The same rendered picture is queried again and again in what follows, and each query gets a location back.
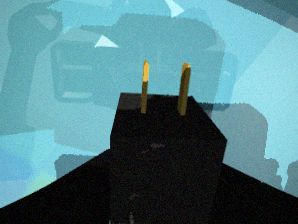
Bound black two-prong plug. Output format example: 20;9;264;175
109;60;227;224

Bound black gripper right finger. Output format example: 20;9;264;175
208;163;298;224

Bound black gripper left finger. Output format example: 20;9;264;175
0;149;110;224

